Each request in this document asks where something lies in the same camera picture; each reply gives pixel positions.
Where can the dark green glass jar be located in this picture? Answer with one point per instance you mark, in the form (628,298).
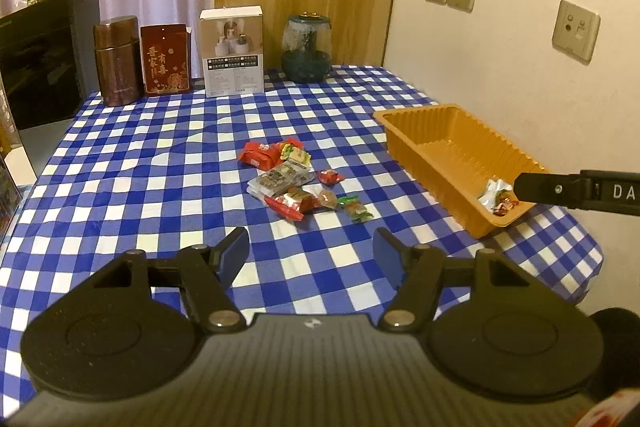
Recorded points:
(306,49)

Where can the colourful box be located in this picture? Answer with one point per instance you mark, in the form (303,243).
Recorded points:
(7,192)

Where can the green candy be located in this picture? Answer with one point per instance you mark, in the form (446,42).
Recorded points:
(356,208)

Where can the orange snack packet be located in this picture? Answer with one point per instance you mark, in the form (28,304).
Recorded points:
(301,196)

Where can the brown candy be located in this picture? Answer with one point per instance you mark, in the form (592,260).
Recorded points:
(326,198)

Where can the small red candy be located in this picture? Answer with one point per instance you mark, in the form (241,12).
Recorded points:
(331,177)

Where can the white green snack packet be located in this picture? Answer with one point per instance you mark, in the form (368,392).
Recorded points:
(492,188)

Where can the red snack packet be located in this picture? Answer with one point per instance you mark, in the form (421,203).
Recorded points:
(285,206)
(255,154)

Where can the beige data socket plate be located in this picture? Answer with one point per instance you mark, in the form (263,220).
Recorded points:
(575,30)

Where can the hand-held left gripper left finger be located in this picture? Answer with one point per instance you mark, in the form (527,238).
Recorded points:
(234,253)

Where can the orange plastic tray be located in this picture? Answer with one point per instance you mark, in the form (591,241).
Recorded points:
(450,157)

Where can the red box with gold print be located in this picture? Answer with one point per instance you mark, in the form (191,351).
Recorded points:
(165,59)

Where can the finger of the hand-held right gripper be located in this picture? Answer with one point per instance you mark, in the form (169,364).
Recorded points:
(545,188)

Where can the black monitor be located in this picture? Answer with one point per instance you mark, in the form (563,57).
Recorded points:
(42,62)

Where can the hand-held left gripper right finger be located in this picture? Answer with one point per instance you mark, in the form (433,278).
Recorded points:
(386,255)

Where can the blue white checkered tablecloth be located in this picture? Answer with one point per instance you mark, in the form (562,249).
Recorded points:
(165,167)

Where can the black round object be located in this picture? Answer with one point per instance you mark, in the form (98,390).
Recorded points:
(616,347)

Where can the brown tin canister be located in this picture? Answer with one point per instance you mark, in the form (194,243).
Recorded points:
(117,62)

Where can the white product box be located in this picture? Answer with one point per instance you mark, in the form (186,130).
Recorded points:
(232,52)

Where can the grey snack packet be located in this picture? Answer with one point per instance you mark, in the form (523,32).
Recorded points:
(277,181)

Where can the red orange candy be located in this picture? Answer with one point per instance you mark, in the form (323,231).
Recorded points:
(504,206)

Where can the green yellow snack packet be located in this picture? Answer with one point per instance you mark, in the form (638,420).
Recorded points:
(296,155)

